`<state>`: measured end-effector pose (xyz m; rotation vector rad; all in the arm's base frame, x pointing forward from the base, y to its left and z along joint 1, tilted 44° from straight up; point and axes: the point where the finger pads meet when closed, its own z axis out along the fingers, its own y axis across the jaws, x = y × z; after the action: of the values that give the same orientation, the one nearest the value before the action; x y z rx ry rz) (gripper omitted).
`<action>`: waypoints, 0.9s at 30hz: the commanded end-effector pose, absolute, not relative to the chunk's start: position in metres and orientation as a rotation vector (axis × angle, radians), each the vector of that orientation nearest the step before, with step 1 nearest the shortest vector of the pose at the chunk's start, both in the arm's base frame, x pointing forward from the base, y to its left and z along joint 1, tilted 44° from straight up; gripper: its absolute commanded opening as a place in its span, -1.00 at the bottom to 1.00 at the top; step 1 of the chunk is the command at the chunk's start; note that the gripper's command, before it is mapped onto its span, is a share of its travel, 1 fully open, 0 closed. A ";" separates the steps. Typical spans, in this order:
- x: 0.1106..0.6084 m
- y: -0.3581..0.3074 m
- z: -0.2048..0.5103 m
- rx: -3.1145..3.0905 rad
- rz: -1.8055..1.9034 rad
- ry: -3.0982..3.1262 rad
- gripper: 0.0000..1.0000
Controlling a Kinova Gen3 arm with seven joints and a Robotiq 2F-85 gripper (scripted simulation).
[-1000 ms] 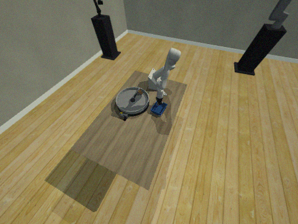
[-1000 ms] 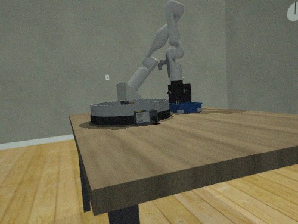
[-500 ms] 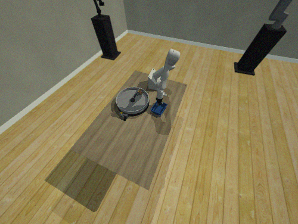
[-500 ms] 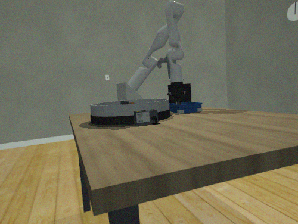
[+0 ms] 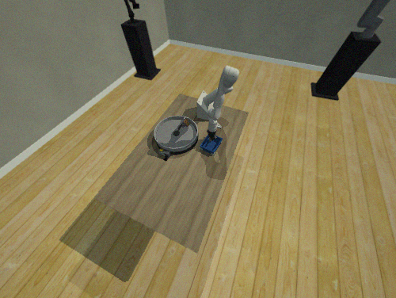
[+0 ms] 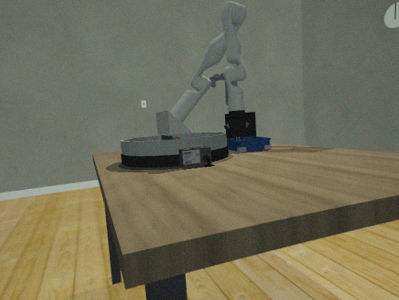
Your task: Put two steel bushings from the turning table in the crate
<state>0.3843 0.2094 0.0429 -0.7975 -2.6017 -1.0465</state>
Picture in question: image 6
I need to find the blue crate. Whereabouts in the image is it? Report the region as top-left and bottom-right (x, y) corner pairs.
(227, 136), (271, 152)

